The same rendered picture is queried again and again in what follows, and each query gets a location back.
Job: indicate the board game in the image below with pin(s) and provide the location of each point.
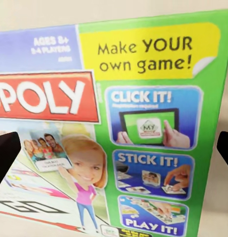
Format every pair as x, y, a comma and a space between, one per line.
117, 121

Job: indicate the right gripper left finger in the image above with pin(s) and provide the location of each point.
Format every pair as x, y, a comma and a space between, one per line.
10, 146

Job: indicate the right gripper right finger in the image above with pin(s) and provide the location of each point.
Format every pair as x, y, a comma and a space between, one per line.
222, 145

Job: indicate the bed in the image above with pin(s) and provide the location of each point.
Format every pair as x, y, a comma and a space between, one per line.
27, 14

